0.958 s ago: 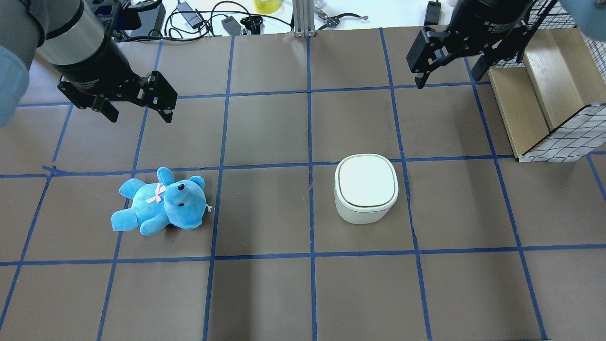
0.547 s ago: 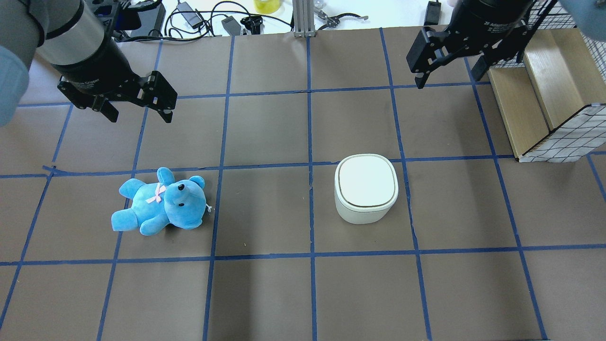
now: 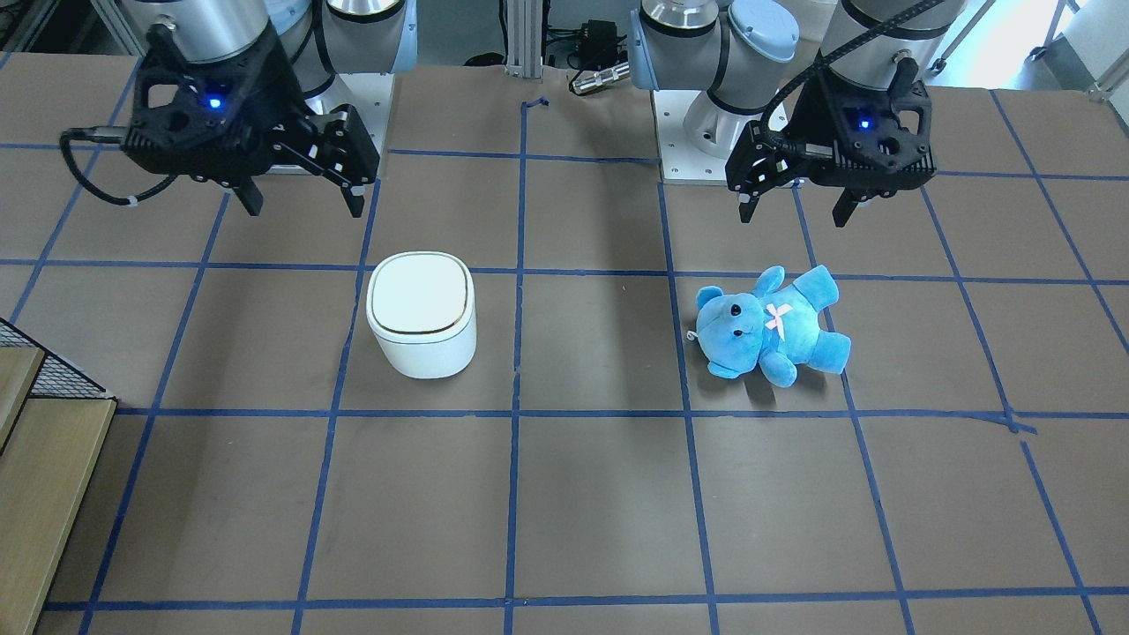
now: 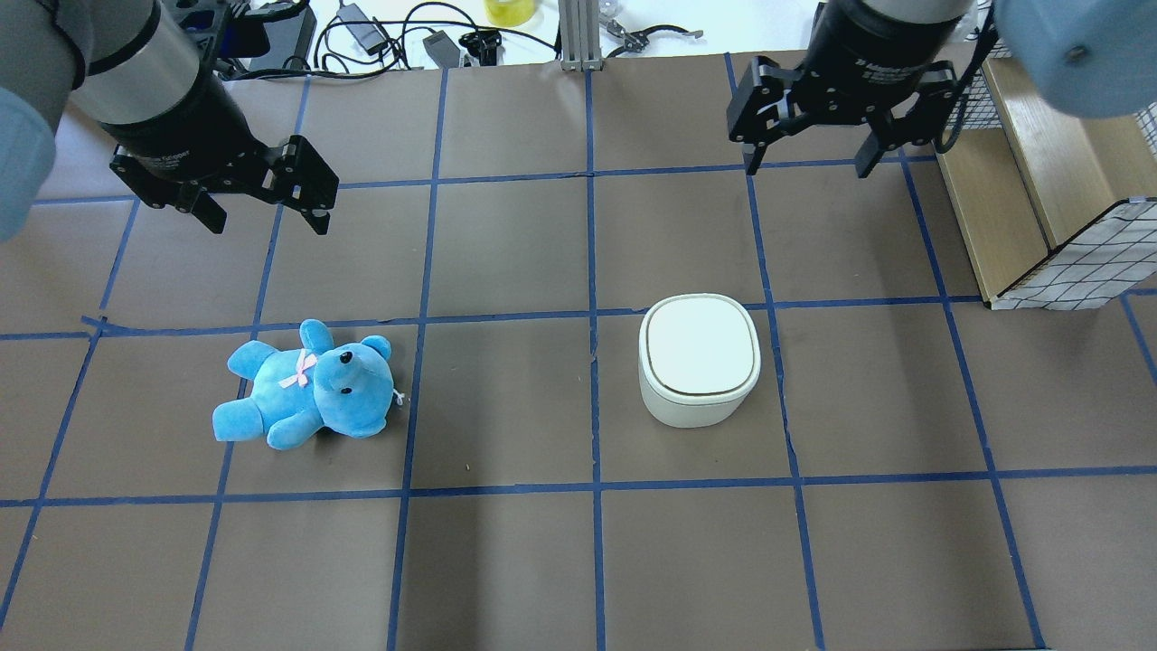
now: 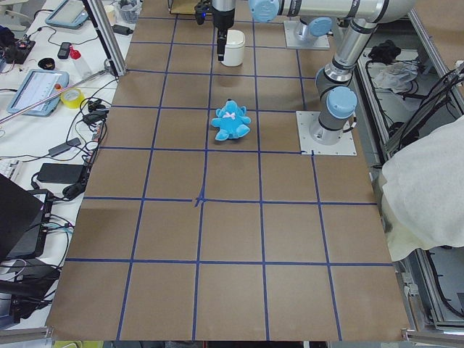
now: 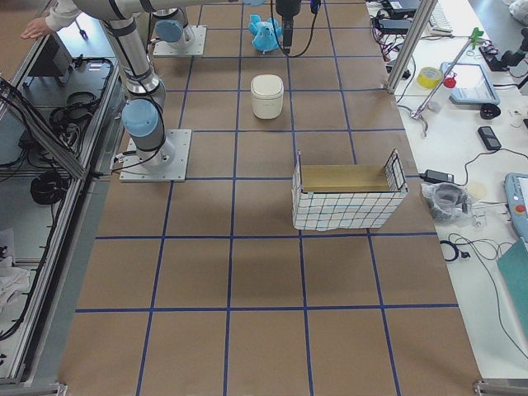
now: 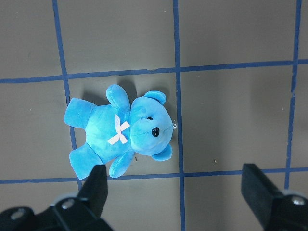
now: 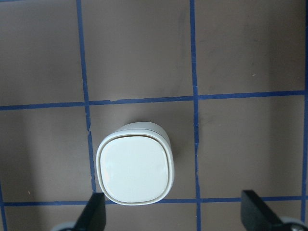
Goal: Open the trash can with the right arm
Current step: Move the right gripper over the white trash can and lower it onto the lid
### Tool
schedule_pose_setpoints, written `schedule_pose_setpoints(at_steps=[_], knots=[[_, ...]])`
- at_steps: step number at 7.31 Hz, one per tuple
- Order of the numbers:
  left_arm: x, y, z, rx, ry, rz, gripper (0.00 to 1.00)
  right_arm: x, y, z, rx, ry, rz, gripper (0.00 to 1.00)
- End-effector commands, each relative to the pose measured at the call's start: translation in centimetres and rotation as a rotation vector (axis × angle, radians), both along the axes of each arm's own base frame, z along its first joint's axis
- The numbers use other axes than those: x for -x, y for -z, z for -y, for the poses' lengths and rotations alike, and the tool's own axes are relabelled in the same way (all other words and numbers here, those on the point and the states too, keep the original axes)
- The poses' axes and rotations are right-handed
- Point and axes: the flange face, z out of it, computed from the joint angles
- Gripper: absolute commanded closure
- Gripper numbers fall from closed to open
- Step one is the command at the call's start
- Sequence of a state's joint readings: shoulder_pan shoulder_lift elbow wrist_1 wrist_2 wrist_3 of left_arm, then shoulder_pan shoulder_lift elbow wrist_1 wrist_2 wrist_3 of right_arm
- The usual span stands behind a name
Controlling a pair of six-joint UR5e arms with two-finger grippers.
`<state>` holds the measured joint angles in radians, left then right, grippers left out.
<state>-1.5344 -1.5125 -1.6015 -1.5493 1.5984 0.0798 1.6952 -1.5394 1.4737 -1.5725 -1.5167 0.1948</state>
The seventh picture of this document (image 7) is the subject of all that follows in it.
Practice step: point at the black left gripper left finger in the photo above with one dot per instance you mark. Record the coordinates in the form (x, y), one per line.
(94, 191)

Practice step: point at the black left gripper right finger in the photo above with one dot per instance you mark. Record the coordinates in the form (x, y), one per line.
(257, 189)

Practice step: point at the blue teddy bear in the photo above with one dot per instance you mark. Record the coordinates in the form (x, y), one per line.
(117, 131)

